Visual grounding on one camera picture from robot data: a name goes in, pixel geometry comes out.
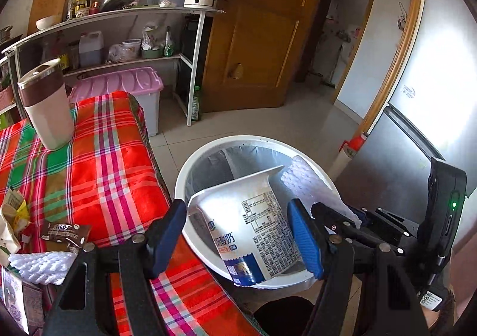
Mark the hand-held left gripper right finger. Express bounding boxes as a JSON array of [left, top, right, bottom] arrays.
[[287, 198, 427, 336]]

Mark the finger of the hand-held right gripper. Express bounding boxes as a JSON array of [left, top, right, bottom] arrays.
[[311, 203, 377, 244], [353, 207, 422, 256]]

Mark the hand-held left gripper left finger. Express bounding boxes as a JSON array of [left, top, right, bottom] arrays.
[[44, 199, 187, 336]]

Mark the white yogurt cup blue label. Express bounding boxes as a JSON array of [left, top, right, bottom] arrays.
[[186, 165, 304, 287]]

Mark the white round trash bin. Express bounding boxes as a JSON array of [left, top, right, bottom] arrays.
[[174, 136, 338, 290]]

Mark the brown snack wrapper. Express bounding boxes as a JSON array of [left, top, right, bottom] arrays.
[[39, 222, 92, 253]]

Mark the yellow snack packet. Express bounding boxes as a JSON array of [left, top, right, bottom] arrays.
[[0, 189, 30, 240]]

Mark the purple snack packet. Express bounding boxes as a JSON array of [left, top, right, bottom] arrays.
[[0, 265, 45, 335]]

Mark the white tube with red cap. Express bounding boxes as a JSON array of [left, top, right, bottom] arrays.
[[328, 134, 368, 188]]

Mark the translucent plastic bin liner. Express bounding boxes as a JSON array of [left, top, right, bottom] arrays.
[[188, 141, 336, 292]]

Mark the red green plaid tablecloth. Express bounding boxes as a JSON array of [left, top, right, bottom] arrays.
[[0, 91, 261, 336]]

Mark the green glass bottle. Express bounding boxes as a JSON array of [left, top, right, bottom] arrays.
[[191, 86, 202, 122]]

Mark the silver refrigerator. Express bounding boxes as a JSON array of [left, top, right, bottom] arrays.
[[335, 0, 477, 247]]

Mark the beige paper packet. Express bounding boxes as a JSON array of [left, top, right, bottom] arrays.
[[0, 209, 22, 267]]

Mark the pink lid storage box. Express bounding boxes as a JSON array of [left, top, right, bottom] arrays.
[[68, 67, 165, 137]]

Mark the beige brown thermos mug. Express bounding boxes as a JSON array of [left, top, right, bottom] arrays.
[[18, 58, 75, 151]]

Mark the white metal shelf rack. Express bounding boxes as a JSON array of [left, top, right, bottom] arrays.
[[2, 6, 226, 127]]

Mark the wooden door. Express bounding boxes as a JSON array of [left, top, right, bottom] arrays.
[[201, 0, 332, 113]]

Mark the crumpled clear plastic bag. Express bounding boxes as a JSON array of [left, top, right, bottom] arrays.
[[107, 43, 129, 63]]

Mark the white plastic tub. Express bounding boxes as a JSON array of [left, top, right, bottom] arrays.
[[122, 38, 142, 60]]

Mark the green white pouch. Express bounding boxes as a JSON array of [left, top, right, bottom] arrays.
[[164, 27, 176, 57]]

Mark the dark liquid plastic jug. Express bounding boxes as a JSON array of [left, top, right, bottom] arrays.
[[78, 31, 104, 69]]

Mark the white food bag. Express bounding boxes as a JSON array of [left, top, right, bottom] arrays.
[[142, 25, 166, 50]]

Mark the white ceramic bowl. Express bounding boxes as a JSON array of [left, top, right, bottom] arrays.
[[36, 15, 61, 31]]

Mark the light wooden door frame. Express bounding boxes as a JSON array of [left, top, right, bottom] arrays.
[[360, 0, 427, 136]]

